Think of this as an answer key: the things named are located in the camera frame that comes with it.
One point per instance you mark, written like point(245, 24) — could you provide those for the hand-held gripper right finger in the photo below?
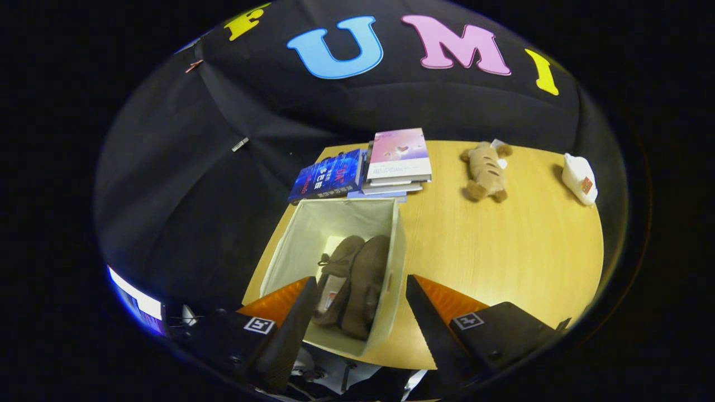
point(430, 329)

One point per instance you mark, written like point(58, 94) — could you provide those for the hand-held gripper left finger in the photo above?
point(293, 329)

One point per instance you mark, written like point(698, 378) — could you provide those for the brown fuzzy shoe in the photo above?
point(341, 254)
point(366, 279)

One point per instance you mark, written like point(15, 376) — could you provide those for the green fabric storage box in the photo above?
point(313, 223)

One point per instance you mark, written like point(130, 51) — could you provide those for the dark white-edged device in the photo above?
point(189, 316)

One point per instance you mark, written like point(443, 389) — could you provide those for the light blue book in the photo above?
point(374, 195)

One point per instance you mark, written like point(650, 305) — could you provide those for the white paperback book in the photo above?
point(391, 188)

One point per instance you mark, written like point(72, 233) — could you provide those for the lit computer monitor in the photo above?
point(142, 304)

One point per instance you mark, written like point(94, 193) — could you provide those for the dark blue book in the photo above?
point(327, 176)

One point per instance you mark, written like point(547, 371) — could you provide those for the brown striped plush toy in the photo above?
point(485, 173)

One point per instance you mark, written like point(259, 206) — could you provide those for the black backdrop cloth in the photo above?
point(184, 184)

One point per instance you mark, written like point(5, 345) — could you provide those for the pink cover book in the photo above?
point(397, 151)

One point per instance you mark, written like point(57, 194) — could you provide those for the small silver clip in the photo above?
point(240, 144)

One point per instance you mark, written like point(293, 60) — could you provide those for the white soft item red label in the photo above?
point(575, 173)

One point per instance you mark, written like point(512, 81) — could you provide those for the small red clip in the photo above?
point(194, 66)

